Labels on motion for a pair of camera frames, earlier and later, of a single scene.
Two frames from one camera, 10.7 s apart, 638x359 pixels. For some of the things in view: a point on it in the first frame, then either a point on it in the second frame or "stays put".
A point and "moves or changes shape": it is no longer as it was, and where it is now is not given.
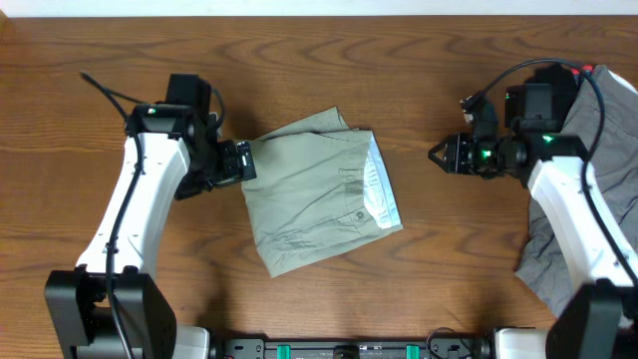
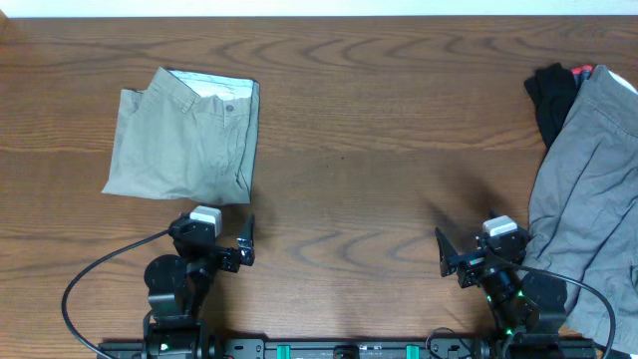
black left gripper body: x=244 y=162 to x=231 y=257
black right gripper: x=457 y=158 to x=473 y=263
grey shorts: x=605 y=118 stays put
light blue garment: x=623 y=81 stays put
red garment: x=585 y=68 stays put
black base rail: x=435 y=348 stays put
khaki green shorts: x=321 y=187 moves or changes shape
